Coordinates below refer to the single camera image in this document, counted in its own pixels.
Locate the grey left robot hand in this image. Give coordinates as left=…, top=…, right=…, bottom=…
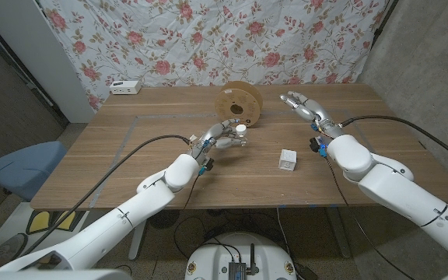
left=188, top=118, right=248, bottom=164

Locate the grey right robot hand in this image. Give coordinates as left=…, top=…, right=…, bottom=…
left=279, top=91, right=344, bottom=139

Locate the clear medicine bottle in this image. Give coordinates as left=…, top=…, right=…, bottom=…
left=234, top=124, right=248, bottom=147

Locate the cardboard filament reel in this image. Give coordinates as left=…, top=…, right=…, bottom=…
left=214, top=80, right=264, bottom=129

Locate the white cube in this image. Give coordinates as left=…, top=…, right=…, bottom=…
left=278, top=149, right=299, bottom=172

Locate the black round floor disc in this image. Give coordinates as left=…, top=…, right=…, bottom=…
left=148, top=209, right=181, bottom=229

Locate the floral backdrop cloth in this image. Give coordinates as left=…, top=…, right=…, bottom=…
left=37, top=0, right=388, bottom=112

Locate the white power strip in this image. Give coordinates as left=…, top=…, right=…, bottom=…
left=109, top=79, right=142, bottom=96

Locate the black backdrop stand pole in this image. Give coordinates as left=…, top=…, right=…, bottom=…
left=370, top=0, right=400, bottom=50

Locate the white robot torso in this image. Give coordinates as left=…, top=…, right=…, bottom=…
left=184, top=232, right=298, bottom=280

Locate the grey table leg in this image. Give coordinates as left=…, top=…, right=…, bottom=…
left=324, top=205, right=352, bottom=259

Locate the white table leg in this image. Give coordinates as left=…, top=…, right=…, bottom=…
left=128, top=219, right=150, bottom=261

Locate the black electronics module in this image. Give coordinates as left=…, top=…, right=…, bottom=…
left=228, top=243, right=260, bottom=280

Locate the blue padded stool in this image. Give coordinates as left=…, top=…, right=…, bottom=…
left=0, top=140, right=68, bottom=202

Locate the white board with yellow patches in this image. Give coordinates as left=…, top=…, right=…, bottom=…
left=0, top=201, right=93, bottom=257

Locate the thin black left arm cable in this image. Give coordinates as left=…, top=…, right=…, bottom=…
left=152, top=173, right=202, bottom=280

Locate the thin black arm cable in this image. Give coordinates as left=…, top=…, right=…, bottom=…
left=324, top=155, right=418, bottom=280
left=152, top=173, right=202, bottom=280

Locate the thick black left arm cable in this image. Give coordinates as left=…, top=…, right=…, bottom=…
left=21, top=134, right=191, bottom=257

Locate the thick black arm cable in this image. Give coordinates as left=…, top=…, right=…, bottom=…
left=21, top=134, right=191, bottom=257
left=340, top=114, right=448, bottom=170

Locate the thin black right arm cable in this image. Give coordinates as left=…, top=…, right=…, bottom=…
left=324, top=155, right=418, bottom=280

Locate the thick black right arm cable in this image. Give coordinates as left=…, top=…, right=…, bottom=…
left=340, top=114, right=448, bottom=170

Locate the white wall panel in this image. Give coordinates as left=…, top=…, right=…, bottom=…
left=0, top=0, right=96, bottom=124

